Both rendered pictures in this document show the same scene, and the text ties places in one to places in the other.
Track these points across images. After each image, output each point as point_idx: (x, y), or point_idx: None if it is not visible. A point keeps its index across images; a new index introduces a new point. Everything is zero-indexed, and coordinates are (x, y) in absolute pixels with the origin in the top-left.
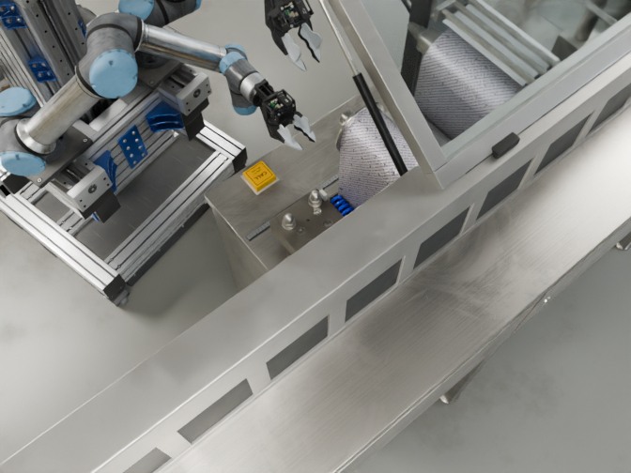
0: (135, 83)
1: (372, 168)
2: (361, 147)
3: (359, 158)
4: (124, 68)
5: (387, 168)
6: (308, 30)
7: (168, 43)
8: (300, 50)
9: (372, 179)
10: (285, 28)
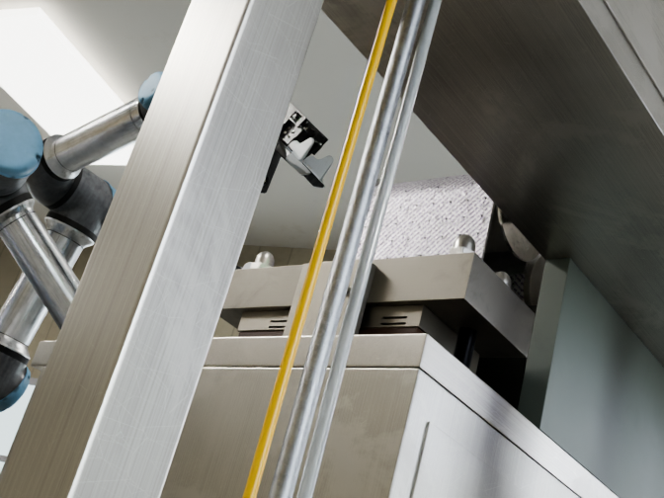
0: (30, 166)
1: (426, 189)
2: (405, 184)
3: (400, 195)
4: (37, 132)
5: (452, 177)
6: (313, 160)
7: (50, 239)
8: (313, 139)
9: (423, 208)
10: (298, 124)
